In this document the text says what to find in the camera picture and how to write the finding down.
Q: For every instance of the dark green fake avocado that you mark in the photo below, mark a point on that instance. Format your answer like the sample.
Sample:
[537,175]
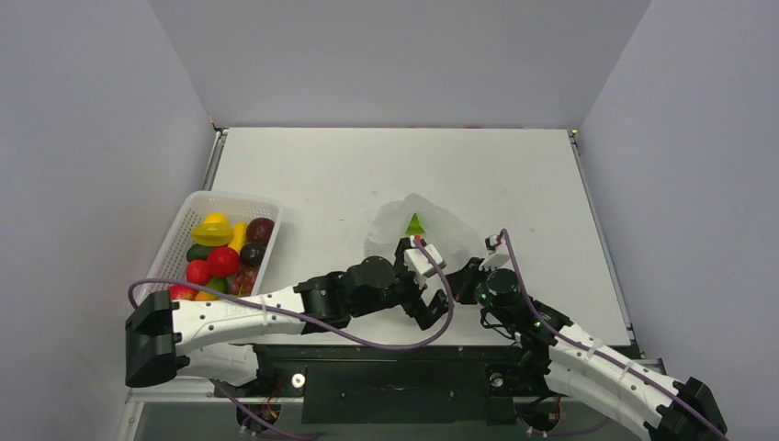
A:
[198,252]

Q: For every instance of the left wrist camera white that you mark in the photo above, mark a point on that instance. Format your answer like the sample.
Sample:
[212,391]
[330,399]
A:
[422,262]

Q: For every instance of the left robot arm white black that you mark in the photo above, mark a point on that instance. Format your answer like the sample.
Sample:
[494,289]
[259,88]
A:
[165,338]

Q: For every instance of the yellow green fake starfruit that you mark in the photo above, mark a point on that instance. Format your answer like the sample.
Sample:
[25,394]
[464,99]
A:
[214,235]

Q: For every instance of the purple fake grapes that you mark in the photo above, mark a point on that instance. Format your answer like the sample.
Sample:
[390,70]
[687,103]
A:
[242,283]

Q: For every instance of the orange green fake mango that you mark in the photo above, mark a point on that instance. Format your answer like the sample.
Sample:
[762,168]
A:
[205,296]

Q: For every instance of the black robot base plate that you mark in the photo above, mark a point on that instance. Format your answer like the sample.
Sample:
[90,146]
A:
[338,384]

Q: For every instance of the clear plastic bag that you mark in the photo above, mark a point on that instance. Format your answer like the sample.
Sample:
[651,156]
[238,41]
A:
[454,239]

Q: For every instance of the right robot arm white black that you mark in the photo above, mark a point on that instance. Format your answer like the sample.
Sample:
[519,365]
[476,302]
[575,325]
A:
[573,363]

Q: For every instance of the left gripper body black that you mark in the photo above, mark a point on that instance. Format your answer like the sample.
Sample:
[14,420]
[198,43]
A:
[408,291]

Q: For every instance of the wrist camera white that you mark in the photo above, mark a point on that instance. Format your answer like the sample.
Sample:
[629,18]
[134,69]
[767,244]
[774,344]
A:
[496,253]
[422,262]

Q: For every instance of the white plastic basket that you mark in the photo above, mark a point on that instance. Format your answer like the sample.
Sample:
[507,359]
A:
[169,266]

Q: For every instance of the green fake fruit in bag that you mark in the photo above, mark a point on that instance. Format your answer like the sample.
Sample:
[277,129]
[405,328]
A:
[414,226]

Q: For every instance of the yellow fake pear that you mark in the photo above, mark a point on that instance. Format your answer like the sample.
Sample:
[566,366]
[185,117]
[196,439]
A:
[215,218]

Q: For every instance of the dark red fake plum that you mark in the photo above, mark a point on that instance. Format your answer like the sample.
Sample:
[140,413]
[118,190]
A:
[259,230]

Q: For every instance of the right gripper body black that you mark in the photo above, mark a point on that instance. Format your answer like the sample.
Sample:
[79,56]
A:
[465,277]

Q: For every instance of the green fake lime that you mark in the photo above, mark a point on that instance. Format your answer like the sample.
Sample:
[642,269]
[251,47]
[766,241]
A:
[219,284]

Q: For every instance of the red fake apple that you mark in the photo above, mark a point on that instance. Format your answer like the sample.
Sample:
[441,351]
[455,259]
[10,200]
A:
[181,292]

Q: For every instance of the yellow fake banana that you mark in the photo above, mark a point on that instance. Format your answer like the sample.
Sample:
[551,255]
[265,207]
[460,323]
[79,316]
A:
[238,240]

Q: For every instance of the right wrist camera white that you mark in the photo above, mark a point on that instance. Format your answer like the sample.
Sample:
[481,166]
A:
[496,253]

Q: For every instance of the red fake strawberry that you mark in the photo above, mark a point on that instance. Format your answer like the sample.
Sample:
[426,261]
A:
[197,272]

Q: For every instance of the dark purple fake fruit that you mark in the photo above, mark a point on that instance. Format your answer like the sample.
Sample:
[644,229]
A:
[252,254]

